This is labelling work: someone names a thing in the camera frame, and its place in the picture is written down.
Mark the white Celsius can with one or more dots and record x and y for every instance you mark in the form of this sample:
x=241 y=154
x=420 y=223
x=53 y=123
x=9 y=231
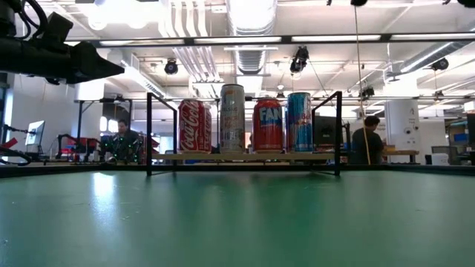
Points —
x=232 y=122

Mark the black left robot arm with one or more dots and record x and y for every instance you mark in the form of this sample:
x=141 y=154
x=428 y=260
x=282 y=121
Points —
x=15 y=55

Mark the computer monitor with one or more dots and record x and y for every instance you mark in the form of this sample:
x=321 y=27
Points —
x=35 y=133

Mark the wooden workbench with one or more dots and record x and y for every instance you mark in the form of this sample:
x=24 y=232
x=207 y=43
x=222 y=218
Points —
x=401 y=152

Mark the red Fanta can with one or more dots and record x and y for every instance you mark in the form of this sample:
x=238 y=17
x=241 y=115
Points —
x=267 y=128

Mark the ribbed silver air duct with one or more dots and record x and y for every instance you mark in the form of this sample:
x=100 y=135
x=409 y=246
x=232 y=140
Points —
x=252 y=22

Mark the white pillar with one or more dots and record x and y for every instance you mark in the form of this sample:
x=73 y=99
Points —
x=402 y=130

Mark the long ceiling light strip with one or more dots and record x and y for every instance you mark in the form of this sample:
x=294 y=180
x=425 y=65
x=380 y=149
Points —
x=334 y=38

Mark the blue silver Red Bull can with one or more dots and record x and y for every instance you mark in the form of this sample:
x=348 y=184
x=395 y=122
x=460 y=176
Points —
x=298 y=124

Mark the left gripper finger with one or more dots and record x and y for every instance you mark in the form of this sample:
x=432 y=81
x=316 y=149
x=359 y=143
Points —
x=94 y=65

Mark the red object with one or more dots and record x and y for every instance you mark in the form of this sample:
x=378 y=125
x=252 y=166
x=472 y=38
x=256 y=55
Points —
x=5 y=143

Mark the black background rack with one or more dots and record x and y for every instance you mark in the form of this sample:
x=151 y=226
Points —
x=79 y=122

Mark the black ceiling camera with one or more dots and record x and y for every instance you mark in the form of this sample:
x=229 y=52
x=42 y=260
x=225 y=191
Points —
x=170 y=67
x=439 y=64
x=52 y=80

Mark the green table mat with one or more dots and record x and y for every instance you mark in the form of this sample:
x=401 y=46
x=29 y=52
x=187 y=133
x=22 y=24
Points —
x=148 y=222

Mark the Coca-Cola can white script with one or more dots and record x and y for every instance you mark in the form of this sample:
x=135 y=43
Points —
x=194 y=128

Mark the wooden shelf black metal frame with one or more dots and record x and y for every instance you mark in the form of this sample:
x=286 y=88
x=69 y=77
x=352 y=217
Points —
x=167 y=157

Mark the black monitor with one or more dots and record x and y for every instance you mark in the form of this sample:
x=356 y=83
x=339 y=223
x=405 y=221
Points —
x=326 y=133

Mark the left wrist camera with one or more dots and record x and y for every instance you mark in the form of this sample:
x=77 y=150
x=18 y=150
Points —
x=59 y=26

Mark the person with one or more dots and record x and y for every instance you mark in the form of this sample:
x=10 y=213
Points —
x=124 y=137
x=365 y=144

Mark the white box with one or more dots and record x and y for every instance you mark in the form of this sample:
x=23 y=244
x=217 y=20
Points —
x=439 y=158

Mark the black metal table frame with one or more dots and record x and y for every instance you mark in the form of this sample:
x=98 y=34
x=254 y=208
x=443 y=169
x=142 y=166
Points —
x=426 y=168

